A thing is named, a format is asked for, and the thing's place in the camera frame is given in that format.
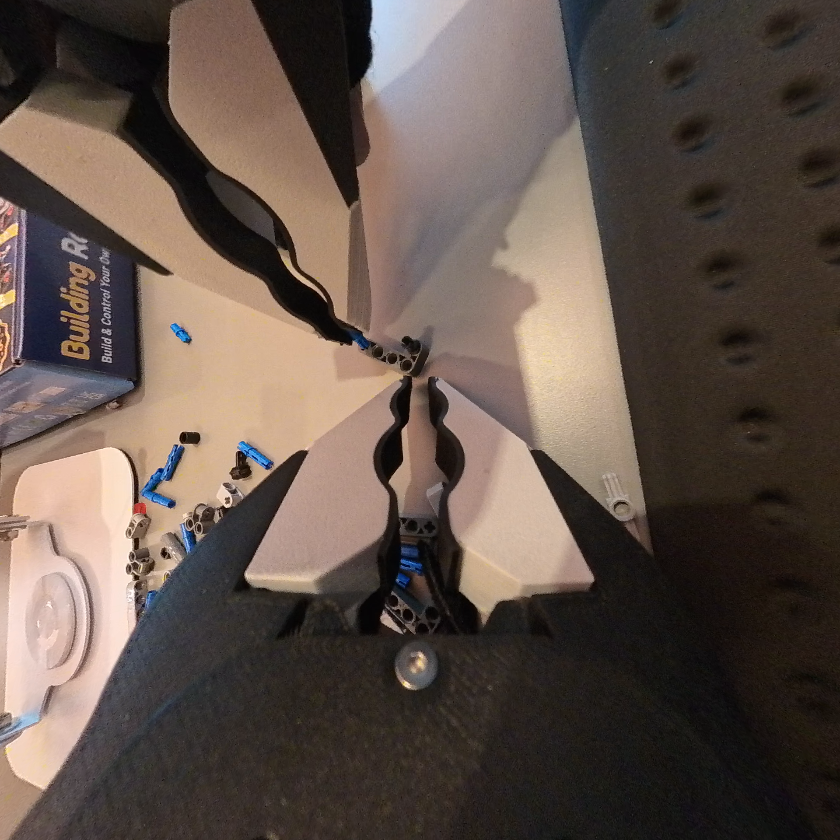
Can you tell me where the grey cross axle connector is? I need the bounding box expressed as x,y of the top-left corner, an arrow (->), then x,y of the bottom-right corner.
600,472 -> 634,521

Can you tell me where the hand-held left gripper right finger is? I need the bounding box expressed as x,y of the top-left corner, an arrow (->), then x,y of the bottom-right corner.
427,376 -> 596,629

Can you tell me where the blue robot kit box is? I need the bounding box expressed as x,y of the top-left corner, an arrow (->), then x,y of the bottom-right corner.
0,197 -> 140,447

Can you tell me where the pile of building pieces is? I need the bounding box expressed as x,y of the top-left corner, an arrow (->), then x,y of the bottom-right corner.
125,440 -> 460,636

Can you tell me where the grey beam piece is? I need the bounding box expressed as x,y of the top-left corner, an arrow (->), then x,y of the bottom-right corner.
357,333 -> 429,377

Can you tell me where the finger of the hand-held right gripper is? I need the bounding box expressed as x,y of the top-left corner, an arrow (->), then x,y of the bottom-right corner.
0,82 -> 352,343
164,0 -> 376,332

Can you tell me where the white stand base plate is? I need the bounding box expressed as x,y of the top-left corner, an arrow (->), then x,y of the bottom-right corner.
0,448 -> 139,788

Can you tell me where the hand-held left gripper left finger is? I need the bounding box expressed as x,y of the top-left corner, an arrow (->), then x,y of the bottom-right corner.
243,377 -> 414,632

